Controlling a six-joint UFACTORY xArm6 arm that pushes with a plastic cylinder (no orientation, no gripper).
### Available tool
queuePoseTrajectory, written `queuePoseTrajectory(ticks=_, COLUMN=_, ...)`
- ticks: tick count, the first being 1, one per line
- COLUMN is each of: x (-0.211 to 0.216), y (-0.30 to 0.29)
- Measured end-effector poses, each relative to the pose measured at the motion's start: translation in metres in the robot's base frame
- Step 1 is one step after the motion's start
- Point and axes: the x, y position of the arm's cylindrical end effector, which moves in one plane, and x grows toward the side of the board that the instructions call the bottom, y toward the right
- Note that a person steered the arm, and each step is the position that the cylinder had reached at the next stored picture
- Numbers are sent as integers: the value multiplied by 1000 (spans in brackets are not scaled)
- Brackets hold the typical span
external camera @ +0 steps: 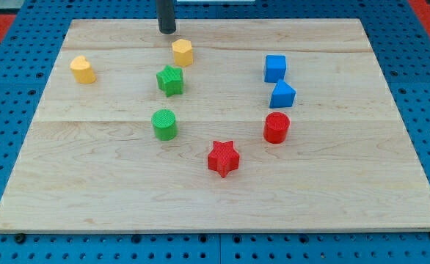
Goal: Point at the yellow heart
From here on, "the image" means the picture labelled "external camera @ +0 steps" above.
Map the blue cube block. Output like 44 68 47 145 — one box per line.
264 55 287 83

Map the black cylindrical pointer stick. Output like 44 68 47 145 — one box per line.
156 0 177 34

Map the green cylinder block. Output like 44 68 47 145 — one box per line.
151 109 178 141

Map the green star block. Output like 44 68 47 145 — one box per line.
156 65 184 97

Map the yellow heart block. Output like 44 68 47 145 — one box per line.
70 55 96 84

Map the red cylinder block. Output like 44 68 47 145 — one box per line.
263 111 291 144

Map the yellow hexagon block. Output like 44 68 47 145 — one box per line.
172 39 194 67

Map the red star block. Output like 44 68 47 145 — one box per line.
207 140 240 178

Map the light wooden board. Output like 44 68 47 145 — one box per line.
0 19 430 234

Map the blue triangle block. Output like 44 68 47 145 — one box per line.
269 79 296 109

